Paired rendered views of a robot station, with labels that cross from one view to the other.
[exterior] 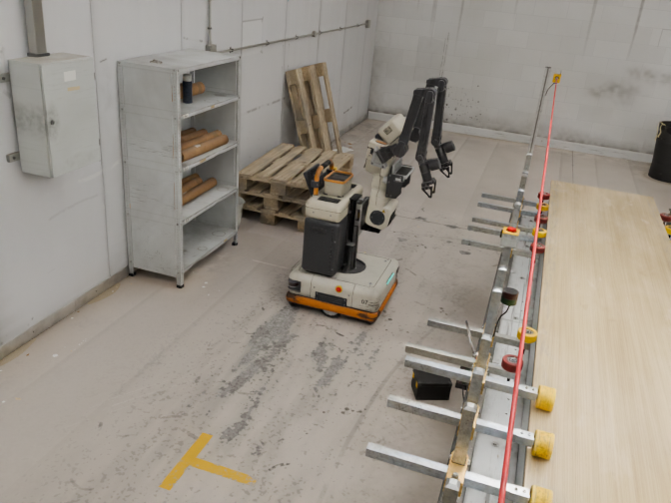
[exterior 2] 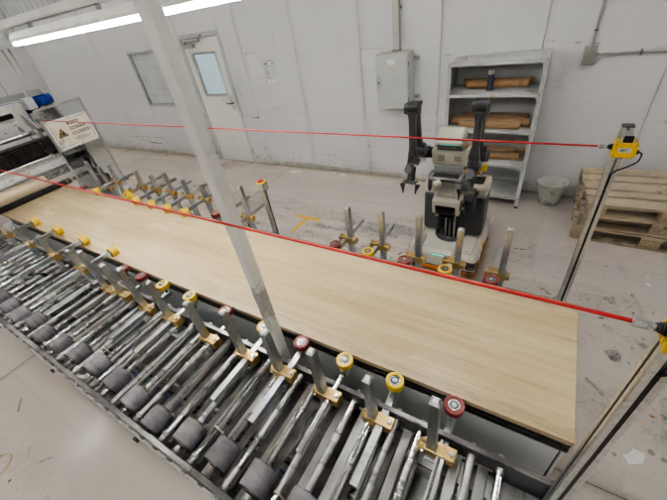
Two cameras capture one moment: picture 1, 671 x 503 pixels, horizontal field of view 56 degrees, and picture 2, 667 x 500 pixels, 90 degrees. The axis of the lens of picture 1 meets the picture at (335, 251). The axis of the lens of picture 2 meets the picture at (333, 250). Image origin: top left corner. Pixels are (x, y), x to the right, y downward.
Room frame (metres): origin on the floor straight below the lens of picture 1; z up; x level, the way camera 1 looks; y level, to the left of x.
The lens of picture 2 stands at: (3.85, -2.88, 2.25)
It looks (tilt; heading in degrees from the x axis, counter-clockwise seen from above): 37 degrees down; 109
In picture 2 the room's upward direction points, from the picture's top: 10 degrees counter-clockwise
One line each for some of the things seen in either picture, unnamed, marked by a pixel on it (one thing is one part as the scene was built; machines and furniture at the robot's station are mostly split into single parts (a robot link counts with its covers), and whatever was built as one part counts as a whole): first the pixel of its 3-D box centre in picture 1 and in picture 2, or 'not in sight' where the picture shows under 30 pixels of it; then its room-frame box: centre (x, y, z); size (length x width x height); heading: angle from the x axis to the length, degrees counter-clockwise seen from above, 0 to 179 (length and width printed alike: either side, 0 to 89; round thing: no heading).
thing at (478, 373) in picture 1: (466, 429); (192, 201); (1.66, -0.48, 0.88); 0.04 x 0.04 x 0.48; 73
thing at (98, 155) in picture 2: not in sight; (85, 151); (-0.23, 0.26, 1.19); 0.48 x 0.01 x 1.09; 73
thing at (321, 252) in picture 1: (337, 223); (455, 200); (4.12, 0.00, 0.59); 0.55 x 0.34 x 0.83; 163
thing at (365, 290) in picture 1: (344, 279); (449, 243); (4.09, -0.09, 0.16); 0.67 x 0.64 x 0.25; 73
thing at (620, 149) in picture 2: (538, 138); (585, 235); (4.58, -1.40, 1.20); 0.15 x 0.12 x 1.00; 163
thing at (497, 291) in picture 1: (486, 341); not in sight; (2.14, -0.62, 0.93); 0.04 x 0.04 x 0.48; 73
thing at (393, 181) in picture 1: (397, 177); (447, 179); (4.01, -0.36, 0.99); 0.28 x 0.16 x 0.22; 163
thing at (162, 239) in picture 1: (185, 165); (488, 134); (4.51, 1.17, 0.78); 0.90 x 0.45 x 1.55; 163
